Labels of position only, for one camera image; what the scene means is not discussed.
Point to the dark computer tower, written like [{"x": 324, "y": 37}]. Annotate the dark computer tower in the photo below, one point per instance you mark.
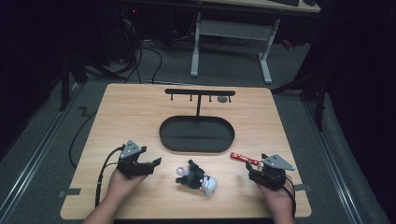
[{"x": 129, "y": 34}]

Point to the small red object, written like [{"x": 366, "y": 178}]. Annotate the small red object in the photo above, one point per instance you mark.
[{"x": 287, "y": 44}]

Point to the person's left hand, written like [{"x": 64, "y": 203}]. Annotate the person's left hand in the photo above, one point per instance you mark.
[{"x": 123, "y": 186}]

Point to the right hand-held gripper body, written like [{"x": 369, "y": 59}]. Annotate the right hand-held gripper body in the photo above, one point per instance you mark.
[{"x": 271, "y": 174}]

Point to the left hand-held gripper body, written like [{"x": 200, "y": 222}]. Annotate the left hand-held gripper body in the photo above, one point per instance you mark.
[{"x": 132, "y": 161}]

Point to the person's right hand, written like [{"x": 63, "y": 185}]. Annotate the person's right hand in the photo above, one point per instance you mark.
[{"x": 278, "y": 199}]

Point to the black hook rack with tray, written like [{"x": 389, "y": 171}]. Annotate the black hook rack with tray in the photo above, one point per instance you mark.
[{"x": 196, "y": 133}]

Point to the black metal stand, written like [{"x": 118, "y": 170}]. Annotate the black metal stand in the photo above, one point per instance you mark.
[
  {"x": 311, "y": 90},
  {"x": 65, "y": 81}
]

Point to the grey tape strip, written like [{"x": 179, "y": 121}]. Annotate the grey tape strip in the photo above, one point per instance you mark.
[
  {"x": 302, "y": 187},
  {"x": 70, "y": 192}
]

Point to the grey round table grommet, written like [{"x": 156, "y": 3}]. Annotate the grey round table grommet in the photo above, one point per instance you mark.
[{"x": 222, "y": 99}]

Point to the white-legged wooden desk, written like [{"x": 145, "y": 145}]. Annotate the white-legged wooden desk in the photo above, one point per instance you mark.
[{"x": 233, "y": 29}]

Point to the metal floor rail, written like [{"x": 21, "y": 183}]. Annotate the metal floor rail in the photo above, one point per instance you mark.
[
  {"x": 34, "y": 155},
  {"x": 333, "y": 161}
]

